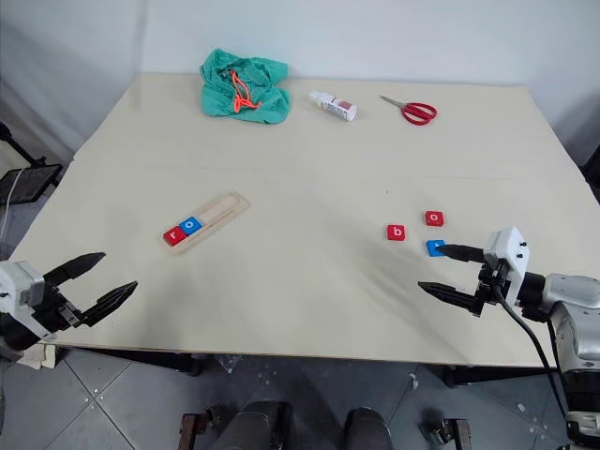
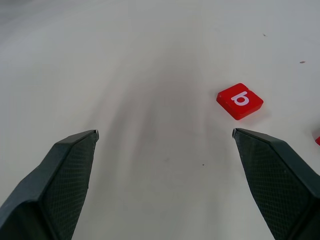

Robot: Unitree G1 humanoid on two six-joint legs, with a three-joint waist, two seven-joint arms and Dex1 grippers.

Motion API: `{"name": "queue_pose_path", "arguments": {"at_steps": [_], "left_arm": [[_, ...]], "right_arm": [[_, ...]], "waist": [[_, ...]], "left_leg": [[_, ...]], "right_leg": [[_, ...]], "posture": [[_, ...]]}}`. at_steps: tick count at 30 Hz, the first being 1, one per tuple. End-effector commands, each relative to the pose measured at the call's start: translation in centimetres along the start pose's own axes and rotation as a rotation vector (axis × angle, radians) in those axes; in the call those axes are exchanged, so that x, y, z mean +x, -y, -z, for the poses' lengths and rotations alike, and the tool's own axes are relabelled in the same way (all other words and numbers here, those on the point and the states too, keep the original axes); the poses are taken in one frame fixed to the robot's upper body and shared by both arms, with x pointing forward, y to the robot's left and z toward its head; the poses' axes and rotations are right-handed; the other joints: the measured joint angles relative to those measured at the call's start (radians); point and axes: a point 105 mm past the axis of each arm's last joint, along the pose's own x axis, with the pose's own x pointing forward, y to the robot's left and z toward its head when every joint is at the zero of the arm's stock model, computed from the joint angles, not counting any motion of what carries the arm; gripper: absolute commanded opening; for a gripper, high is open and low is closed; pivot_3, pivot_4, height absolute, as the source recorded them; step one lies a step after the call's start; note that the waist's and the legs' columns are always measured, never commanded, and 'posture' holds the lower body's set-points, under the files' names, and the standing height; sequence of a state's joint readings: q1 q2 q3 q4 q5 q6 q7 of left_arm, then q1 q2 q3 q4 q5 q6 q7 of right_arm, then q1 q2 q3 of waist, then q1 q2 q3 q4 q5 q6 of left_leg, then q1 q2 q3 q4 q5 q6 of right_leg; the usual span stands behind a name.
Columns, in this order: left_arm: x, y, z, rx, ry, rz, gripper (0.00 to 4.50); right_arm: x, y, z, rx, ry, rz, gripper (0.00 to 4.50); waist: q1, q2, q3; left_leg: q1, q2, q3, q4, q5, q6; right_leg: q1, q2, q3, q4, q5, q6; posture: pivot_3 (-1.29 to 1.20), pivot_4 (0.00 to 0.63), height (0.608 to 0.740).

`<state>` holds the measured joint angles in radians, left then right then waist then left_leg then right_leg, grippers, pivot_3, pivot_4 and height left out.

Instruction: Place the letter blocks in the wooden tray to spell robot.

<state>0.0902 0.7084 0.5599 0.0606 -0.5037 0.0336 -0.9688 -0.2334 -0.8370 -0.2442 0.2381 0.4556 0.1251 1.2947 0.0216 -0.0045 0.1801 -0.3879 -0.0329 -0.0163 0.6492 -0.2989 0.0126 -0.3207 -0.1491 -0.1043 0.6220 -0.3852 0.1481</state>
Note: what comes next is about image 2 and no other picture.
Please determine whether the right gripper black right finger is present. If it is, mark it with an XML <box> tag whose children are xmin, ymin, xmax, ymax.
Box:
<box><xmin>232</xmin><ymin>127</ymin><xmax>320</xmax><ymax>240</ymax></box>

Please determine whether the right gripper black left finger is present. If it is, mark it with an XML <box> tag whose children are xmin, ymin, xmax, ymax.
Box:
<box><xmin>0</xmin><ymin>129</ymin><xmax>100</xmax><ymax>240</ymax></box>

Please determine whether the red letter tile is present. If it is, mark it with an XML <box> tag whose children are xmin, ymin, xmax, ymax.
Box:
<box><xmin>216</xmin><ymin>82</ymin><xmax>264</xmax><ymax>121</ymax></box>

